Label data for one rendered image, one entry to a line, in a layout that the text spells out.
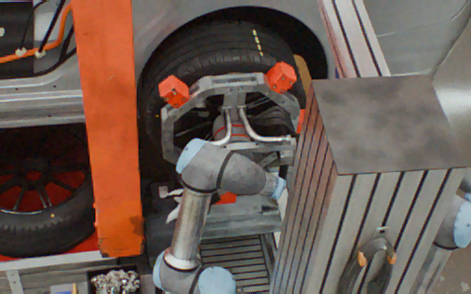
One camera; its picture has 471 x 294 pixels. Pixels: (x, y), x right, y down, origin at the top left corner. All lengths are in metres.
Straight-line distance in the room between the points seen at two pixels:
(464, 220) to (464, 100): 2.54
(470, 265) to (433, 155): 2.47
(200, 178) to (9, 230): 1.23
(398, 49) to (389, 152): 1.79
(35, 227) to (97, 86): 1.03
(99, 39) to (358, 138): 0.98
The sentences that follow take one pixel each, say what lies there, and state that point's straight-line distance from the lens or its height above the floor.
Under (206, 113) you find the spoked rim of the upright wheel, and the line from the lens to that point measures 3.05.
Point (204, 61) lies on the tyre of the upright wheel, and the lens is 2.84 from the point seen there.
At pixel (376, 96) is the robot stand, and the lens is 1.54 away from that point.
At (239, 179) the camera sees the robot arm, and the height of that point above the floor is 1.40.
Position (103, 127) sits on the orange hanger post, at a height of 1.28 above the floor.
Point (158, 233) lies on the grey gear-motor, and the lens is 3.25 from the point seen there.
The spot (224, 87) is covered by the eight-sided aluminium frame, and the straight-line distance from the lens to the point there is 2.81.
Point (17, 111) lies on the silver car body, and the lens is 3.14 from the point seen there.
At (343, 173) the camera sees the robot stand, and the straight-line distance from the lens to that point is 1.39.
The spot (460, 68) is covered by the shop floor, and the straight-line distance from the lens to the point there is 4.85.
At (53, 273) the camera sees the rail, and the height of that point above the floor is 0.33.
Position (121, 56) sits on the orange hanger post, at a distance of 2.24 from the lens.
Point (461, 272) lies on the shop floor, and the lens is 3.87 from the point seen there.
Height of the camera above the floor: 3.08
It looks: 49 degrees down
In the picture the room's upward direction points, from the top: 6 degrees clockwise
